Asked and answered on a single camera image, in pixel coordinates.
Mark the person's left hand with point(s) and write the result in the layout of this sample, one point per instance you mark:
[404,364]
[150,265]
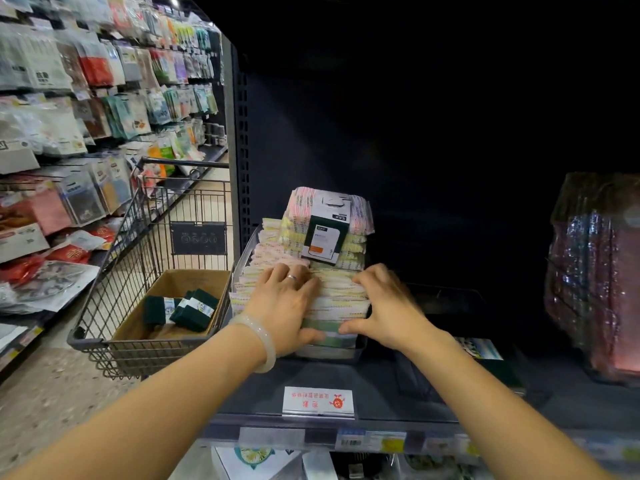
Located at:
[280,309]

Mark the person's right hand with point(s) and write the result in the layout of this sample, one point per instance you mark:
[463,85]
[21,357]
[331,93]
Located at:
[395,314]

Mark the person's right thumb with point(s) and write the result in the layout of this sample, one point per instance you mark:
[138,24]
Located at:
[352,327]

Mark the person's left thumb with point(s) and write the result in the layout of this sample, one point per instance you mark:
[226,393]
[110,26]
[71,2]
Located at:
[312,337]

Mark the row of pastel cloth packets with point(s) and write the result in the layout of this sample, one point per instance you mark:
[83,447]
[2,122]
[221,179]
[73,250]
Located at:
[335,299]

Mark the person's right forearm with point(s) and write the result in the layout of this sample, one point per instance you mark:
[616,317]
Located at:
[490,409]

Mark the person's left forearm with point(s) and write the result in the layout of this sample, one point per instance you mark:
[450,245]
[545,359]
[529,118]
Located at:
[150,414]

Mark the metal tray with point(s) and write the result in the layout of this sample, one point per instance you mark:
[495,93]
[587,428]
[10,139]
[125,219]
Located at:
[320,351]

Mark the white jade bangle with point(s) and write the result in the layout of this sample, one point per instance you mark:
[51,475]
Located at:
[266,344]

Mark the white and red shelf label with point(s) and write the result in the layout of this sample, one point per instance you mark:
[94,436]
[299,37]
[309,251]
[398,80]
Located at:
[318,402]

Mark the dark store shelf board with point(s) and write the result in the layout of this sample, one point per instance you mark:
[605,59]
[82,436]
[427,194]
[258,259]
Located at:
[400,394]

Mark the clear price tag holder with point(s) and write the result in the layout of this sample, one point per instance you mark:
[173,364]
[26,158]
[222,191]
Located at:
[271,437]

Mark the yellow and blue price tag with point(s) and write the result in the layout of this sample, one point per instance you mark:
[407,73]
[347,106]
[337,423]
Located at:
[371,440]

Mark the dark green cloth pack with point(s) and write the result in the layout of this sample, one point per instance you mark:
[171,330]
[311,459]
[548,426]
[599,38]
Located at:
[197,310]
[156,310]

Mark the stack of striped cloth packs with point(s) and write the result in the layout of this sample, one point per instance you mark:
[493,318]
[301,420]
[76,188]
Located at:
[300,214]

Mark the flat printed packet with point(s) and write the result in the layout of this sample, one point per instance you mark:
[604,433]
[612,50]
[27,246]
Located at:
[479,348]

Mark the white box with green print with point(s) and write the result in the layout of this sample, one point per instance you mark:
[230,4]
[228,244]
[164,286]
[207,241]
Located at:
[255,464]

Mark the dark cart sign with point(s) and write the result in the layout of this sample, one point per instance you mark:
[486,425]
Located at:
[198,238]

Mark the brown cardboard box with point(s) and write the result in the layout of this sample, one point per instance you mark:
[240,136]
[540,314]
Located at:
[170,283]

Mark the dark perforated shelf upright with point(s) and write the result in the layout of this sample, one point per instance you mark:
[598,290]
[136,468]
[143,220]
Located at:
[240,144]

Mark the pink plastic wrapped bundle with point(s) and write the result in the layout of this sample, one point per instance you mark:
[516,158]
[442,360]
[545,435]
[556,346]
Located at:
[595,274]

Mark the wall of hanging packaged goods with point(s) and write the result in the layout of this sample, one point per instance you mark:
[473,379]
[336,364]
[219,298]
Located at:
[75,119]

